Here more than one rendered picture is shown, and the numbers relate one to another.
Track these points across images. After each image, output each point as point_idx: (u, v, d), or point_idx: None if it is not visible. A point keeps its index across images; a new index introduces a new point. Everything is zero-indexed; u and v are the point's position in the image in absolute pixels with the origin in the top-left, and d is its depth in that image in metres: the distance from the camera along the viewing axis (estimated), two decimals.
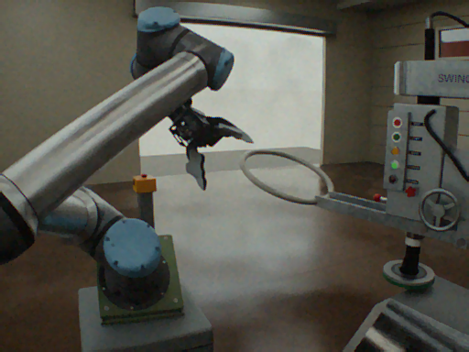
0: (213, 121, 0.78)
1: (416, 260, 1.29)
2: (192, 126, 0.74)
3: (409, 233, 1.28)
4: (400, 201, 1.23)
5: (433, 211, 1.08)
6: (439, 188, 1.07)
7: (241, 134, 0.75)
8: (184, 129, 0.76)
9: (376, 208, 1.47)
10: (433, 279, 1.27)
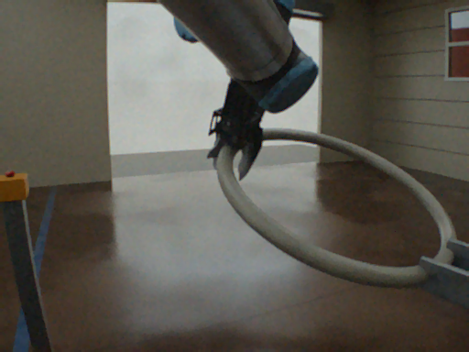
0: (255, 137, 0.70)
1: None
2: (231, 138, 0.66)
3: None
4: None
5: None
6: None
7: (244, 170, 0.74)
8: (224, 126, 0.67)
9: None
10: None
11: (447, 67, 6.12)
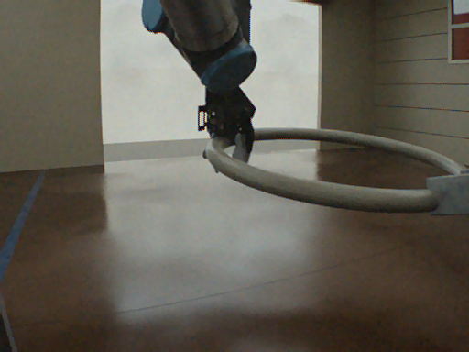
0: (244, 126, 0.72)
1: None
2: (218, 127, 0.68)
3: None
4: None
5: None
6: None
7: None
8: (212, 118, 0.69)
9: None
10: None
11: (450, 49, 5.87)
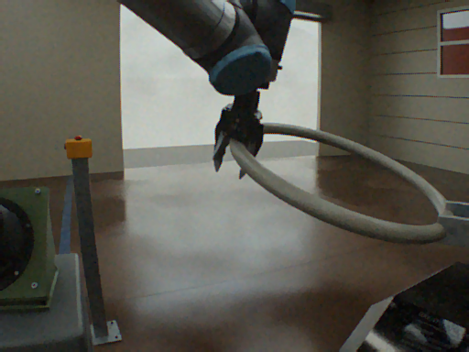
0: (256, 133, 0.72)
1: None
2: (241, 135, 0.67)
3: None
4: None
5: None
6: None
7: None
8: (233, 123, 0.67)
9: None
10: None
11: (439, 65, 6.54)
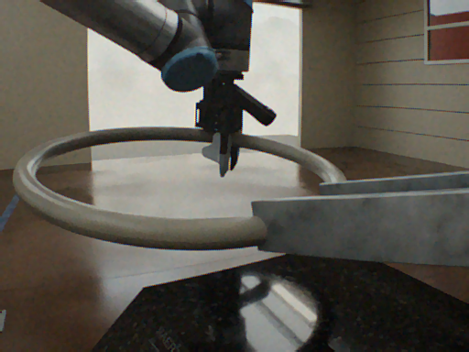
0: (222, 126, 0.71)
1: None
2: (201, 120, 0.75)
3: None
4: None
5: None
6: None
7: (218, 163, 0.74)
8: None
9: None
10: None
11: (426, 50, 6.19)
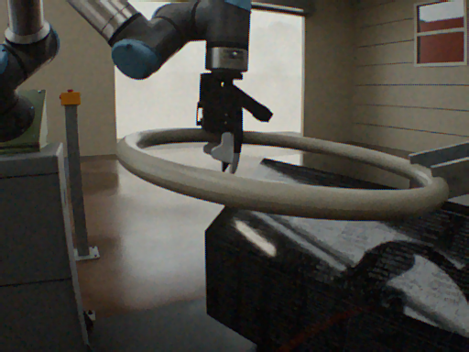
0: (234, 126, 0.71)
1: None
2: (201, 122, 0.72)
3: None
4: None
5: None
6: None
7: (229, 163, 0.73)
8: None
9: None
10: None
11: (416, 54, 7.01)
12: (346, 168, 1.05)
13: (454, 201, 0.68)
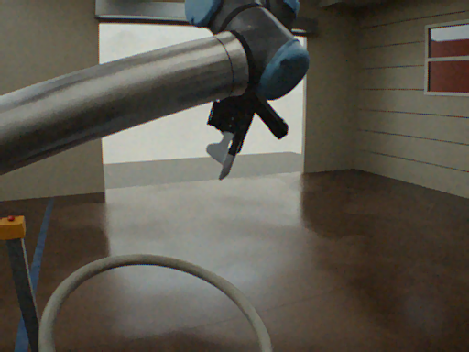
0: (237, 127, 0.69)
1: None
2: (212, 116, 0.72)
3: None
4: None
5: None
6: None
7: (221, 164, 0.69)
8: None
9: None
10: None
11: (426, 82, 6.52)
12: None
13: None
